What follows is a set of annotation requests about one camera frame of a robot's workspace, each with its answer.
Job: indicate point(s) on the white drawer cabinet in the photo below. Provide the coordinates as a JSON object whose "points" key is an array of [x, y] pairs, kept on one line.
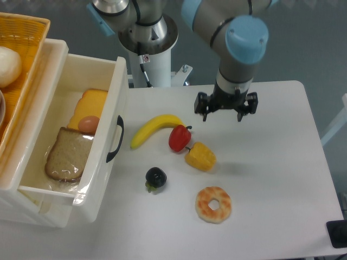
{"points": [[15, 205]]}

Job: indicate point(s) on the red bell pepper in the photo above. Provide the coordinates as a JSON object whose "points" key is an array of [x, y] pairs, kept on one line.
{"points": [[179, 137]]}

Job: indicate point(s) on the glazed donut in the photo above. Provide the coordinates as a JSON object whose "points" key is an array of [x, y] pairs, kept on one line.
{"points": [[213, 205]]}

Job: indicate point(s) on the orange woven basket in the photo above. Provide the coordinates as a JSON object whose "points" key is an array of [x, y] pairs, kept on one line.
{"points": [[24, 35]]}

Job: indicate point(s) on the brown bread slice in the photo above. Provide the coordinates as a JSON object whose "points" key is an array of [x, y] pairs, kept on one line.
{"points": [[67, 158]]}

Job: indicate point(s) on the black device at table edge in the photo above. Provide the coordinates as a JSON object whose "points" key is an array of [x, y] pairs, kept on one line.
{"points": [[337, 233]]}

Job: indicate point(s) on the yellow cheese slice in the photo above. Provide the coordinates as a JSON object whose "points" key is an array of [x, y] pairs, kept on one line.
{"points": [[90, 104]]}

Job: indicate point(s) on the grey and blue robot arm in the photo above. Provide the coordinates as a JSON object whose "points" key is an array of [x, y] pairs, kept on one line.
{"points": [[229, 28]]}

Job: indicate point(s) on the white bun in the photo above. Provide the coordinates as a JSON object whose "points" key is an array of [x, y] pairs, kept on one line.
{"points": [[11, 66]]}

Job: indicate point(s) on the white metal frame right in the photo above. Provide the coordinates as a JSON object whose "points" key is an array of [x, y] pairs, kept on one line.
{"points": [[335, 125]]}

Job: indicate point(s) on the yellow bell pepper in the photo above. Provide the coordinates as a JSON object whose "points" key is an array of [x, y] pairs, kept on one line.
{"points": [[200, 157]]}

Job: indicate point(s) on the black top drawer handle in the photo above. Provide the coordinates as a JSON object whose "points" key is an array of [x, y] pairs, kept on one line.
{"points": [[118, 140]]}

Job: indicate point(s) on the brown egg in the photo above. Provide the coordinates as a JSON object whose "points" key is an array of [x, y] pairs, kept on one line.
{"points": [[88, 124]]}

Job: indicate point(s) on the yellow banana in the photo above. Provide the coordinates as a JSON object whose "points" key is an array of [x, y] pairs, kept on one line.
{"points": [[152, 126]]}

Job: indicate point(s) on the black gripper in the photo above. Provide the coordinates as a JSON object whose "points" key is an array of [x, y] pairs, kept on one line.
{"points": [[227, 95]]}

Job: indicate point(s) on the dark purple mangosteen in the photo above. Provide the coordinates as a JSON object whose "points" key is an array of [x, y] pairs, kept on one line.
{"points": [[155, 178]]}

